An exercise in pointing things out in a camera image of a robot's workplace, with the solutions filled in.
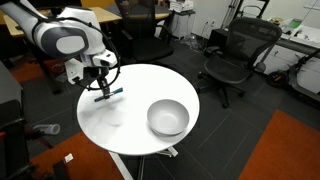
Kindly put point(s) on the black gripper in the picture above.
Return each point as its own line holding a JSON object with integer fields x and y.
{"x": 95, "y": 71}

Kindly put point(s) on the green marker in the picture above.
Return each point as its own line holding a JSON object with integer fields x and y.
{"x": 115, "y": 91}

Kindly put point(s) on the Franka robot arm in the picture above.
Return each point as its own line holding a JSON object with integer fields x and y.
{"x": 60, "y": 36}

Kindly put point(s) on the grey bowl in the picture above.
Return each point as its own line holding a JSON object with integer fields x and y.
{"x": 168, "y": 116}

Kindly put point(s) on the round white table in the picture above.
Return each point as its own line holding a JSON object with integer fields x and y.
{"x": 133, "y": 126}

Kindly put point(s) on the black padded office chair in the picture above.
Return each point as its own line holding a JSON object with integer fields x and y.
{"x": 146, "y": 40}

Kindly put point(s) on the clear plastic cup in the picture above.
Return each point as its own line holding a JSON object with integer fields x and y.
{"x": 48, "y": 128}

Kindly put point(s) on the yellow wooden desk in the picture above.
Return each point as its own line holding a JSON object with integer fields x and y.
{"x": 106, "y": 14}

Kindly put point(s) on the small white paper tag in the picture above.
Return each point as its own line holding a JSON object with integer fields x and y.
{"x": 68, "y": 158}

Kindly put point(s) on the white table base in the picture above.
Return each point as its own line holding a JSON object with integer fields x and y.
{"x": 160, "y": 154}

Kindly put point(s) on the grey cabinet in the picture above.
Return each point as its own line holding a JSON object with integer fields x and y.
{"x": 9, "y": 83}

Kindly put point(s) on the white cabinet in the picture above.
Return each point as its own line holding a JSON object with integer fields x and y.
{"x": 181, "y": 25}

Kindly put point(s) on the black chair with armrest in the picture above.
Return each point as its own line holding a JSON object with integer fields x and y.
{"x": 11, "y": 140}

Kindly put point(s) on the white printer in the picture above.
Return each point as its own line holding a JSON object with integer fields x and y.
{"x": 180, "y": 5}

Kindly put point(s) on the black box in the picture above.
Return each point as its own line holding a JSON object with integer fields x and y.
{"x": 218, "y": 38}

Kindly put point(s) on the black mesh office chair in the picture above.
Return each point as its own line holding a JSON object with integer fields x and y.
{"x": 240, "y": 50}

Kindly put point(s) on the black kick scooter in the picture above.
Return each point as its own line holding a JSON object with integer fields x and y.
{"x": 293, "y": 75}

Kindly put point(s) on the green item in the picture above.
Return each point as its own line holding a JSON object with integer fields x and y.
{"x": 295, "y": 23}

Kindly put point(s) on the white desk with clutter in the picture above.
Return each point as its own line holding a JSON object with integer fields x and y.
{"x": 300, "y": 40}

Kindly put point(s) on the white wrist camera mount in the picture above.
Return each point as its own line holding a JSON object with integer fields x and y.
{"x": 74, "y": 70}

